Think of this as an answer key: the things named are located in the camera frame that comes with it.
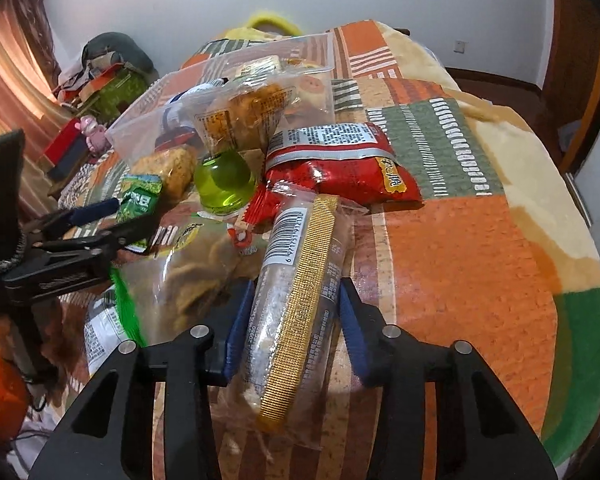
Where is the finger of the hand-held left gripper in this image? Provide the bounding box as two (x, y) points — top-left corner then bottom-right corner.
(30, 217), (159, 267)
(27, 197), (122, 242)

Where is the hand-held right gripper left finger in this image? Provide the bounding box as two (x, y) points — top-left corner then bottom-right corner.
(27, 280), (257, 480)

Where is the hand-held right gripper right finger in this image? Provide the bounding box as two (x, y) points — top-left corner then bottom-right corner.
(339, 277), (559, 480)

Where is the clear snack packet gold stripe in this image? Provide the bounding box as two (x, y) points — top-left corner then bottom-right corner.
(220, 194), (355, 453)

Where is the small green snack packet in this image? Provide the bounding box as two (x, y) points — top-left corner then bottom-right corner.
(116, 173), (164, 254)

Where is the clear plastic storage box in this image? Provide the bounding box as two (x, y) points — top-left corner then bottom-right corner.
(105, 32), (337, 171)

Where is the clear bag of brown snacks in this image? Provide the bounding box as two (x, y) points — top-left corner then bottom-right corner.
(120, 212), (261, 347)

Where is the red box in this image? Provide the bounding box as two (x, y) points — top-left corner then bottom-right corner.
(44, 119), (94, 182)

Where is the pink toy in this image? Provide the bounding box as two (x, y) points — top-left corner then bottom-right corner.
(77, 115), (114, 154)

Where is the white packet with green edge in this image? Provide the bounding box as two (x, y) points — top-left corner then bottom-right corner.
(82, 267), (149, 377)

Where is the round pastry in clear wrap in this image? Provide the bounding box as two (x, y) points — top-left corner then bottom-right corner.
(130, 146), (199, 202)

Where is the small red white packet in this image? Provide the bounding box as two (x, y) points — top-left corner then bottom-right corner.
(227, 184), (307, 257)

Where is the orange cloth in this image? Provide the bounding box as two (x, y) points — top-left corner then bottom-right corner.
(0, 329), (32, 442)

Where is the green patterned bag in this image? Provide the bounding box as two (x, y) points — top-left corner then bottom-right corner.
(87, 72), (149, 122)

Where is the patchwork orange green blanket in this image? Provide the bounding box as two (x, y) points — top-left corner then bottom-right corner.
(60, 20), (600, 480)

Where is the green jelly cup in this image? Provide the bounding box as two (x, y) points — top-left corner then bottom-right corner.
(194, 150), (257, 214)

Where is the blue white snack packet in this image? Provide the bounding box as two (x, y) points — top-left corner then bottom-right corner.
(164, 84), (227, 147)

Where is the red snack bag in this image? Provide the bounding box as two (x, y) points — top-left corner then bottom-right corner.
(263, 122), (425, 209)

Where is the striped brown curtain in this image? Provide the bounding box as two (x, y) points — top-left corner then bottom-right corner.
(0, 0), (81, 211)

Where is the grey clothes pile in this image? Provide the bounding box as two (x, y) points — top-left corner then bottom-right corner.
(80, 32), (156, 82)

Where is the clear bag of orange crisps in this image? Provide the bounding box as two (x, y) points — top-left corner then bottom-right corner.
(192, 77), (301, 154)

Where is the clear pack of round cookies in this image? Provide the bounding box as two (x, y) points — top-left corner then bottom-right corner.
(280, 60), (334, 122)

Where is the wooden door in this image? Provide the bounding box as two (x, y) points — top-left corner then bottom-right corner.
(534, 0), (600, 172)

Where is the yellow bag handle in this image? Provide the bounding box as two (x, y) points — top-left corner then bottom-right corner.
(245, 10), (301, 37)

